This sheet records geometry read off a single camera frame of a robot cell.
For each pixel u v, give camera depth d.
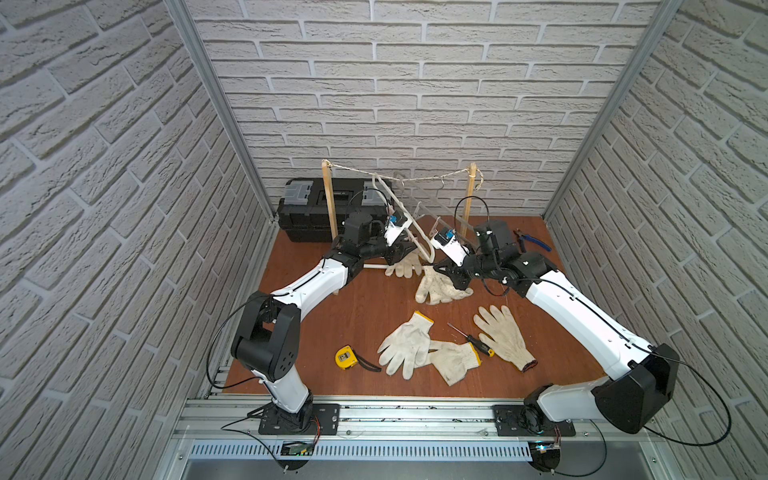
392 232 0.72
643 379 0.39
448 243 0.64
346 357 0.82
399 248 0.75
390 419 0.75
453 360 0.83
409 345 0.85
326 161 0.68
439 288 0.79
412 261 0.97
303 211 0.97
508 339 0.87
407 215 0.72
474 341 0.86
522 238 1.13
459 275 0.66
